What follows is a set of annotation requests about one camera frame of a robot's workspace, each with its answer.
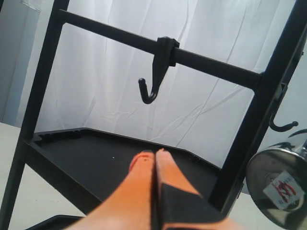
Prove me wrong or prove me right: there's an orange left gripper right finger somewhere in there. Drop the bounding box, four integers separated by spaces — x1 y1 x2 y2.
155 149 242 230

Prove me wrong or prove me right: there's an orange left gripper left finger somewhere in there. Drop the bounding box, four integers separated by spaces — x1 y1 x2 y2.
67 151 155 230

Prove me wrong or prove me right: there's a stainless steel mug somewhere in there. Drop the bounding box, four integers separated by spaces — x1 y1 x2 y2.
246 129 307 230

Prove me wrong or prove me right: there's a black side hook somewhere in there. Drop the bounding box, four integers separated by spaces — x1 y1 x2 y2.
269 83 298 133

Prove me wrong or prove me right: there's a black hook on rail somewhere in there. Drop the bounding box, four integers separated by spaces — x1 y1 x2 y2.
138 37 180 104

